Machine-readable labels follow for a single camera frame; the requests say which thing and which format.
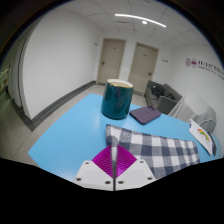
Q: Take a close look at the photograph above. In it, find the dark teal mug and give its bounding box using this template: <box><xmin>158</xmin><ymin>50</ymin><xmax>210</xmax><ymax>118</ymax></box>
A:
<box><xmin>100</xmin><ymin>78</ymin><xmax>135</xmax><ymax>121</ymax></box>

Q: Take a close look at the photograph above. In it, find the beige door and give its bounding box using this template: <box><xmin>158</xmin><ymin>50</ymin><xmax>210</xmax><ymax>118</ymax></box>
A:
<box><xmin>127</xmin><ymin>42</ymin><xmax>160</xmax><ymax>95</ymax></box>
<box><xmin>96</xmin><ymin>37</ymin><xmax>127</xmax><ymax>85</ymax></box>

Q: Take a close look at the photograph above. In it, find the purple smartphone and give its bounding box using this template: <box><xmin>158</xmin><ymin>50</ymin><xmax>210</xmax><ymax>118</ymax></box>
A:
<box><xmin>129</xmin><ymin>105</ymin><xmax>162</xmax><ymax>126</ymax></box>

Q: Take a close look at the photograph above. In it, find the white cover sheet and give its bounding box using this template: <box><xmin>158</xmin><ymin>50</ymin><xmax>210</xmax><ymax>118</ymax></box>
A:
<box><xmin>167</xmin><ymin>92</ymin><xmax>218</xmax><ymax>135</ymax></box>

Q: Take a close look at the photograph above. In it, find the white board with rainbow print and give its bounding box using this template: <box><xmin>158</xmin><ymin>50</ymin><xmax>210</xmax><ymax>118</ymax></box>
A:
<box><xmin>188</xmin><ymin>118</ymin><xmax>215</xmax><ymax>157</ymax></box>

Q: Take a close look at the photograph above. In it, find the black bag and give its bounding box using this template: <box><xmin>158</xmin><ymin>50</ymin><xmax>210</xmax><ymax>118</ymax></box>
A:
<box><xmin>151</xmin><ymin>84</ymin><xmax>163</xmax><ymax>96</ymax></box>

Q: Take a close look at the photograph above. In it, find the grey white checked towel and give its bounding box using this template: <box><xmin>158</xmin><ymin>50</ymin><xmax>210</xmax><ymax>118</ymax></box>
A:
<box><xmin>105</xmin><ymin>123</ymin><xmax>201</xmax><ymax>181</ymax></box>

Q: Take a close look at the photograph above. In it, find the wall sign with lettering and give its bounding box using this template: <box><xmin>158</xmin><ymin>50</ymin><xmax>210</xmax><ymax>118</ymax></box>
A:
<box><xmin>184</xmin><ymin>56</ymin><xmax>224</xmax><ymax>80</ymax></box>

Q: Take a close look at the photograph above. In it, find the long ceiling light strip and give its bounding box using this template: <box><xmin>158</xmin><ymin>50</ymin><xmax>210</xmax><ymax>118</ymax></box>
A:
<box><xmin>114</xmin><ymin>13</ymin><xmax>168</xmax><ymax>29</ymax></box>

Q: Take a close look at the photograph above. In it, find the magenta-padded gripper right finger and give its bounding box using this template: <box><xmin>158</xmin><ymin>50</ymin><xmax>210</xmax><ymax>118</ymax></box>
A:
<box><xmin>114</xmin><ymin>144</ymin><xmax>157</xmax><ymax>192</ymax></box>

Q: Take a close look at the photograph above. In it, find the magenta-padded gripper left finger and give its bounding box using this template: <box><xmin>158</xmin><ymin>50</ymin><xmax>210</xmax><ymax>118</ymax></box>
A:
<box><xmin>73</xmin><ymin>145</ymin><xmax>115</xmax><ymax>192</ymax></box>

